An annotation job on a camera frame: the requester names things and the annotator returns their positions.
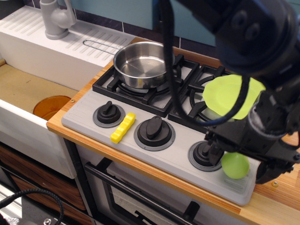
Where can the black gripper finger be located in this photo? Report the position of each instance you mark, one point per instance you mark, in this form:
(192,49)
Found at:
(215,154)
(268,171)

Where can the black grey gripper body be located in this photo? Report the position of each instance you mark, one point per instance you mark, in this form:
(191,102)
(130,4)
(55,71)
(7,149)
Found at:
(240,137)

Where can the small green pear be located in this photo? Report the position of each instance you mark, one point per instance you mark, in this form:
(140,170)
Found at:
(235,165)

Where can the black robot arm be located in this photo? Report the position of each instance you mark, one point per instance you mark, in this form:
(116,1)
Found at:
(258,39)

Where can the black right stove knob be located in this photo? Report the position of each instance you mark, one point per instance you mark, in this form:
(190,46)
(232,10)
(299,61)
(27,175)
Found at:
(198,156)

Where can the black stove knob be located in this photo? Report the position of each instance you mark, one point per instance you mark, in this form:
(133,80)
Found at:
(198,156)
(154,134)
(108,115)

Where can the light green plate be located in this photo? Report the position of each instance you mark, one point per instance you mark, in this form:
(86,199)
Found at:
(221,94)

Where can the grey toy stove top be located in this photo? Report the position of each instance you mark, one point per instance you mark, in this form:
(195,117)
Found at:
(80,118)

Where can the black middle stove knob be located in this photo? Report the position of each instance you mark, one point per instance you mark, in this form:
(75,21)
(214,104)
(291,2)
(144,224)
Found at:
(154,134)

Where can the black left stove knob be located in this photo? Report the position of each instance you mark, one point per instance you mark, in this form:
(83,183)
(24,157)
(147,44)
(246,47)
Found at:
(108,115)

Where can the stainless steel pan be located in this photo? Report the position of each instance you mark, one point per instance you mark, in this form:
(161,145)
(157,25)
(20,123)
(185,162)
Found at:
(139,65)

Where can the black right burner grate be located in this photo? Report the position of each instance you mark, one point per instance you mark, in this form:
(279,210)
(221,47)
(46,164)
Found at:
(192,100)

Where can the black burner grate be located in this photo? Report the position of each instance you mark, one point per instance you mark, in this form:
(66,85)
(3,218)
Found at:
(157,100)
(192,100)

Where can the black left burner grate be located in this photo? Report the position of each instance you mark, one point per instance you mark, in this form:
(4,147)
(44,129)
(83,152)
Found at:
(157,100)

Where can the yellow toy corn piece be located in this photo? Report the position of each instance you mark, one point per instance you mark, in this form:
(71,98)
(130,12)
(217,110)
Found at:
(122,129)

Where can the oven door with window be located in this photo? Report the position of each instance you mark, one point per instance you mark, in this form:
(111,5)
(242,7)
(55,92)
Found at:
(174,161)

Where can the orange translucent bowl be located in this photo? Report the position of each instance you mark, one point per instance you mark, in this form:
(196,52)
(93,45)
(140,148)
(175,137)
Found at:
(49,106)

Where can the wood grain drawer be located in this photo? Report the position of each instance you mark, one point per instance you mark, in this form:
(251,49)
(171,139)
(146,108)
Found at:
(24,173)

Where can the white toy sink unit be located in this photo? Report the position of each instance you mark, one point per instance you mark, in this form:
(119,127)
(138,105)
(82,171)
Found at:
(35,67)

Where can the grey toy faucet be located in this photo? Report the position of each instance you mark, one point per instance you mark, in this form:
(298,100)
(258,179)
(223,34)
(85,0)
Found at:
(57,21)

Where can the black oven door handle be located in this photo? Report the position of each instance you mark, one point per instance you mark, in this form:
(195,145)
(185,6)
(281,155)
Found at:
(100,172)

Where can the black braided cable foreground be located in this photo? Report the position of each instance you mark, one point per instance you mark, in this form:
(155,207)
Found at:
(8,200)

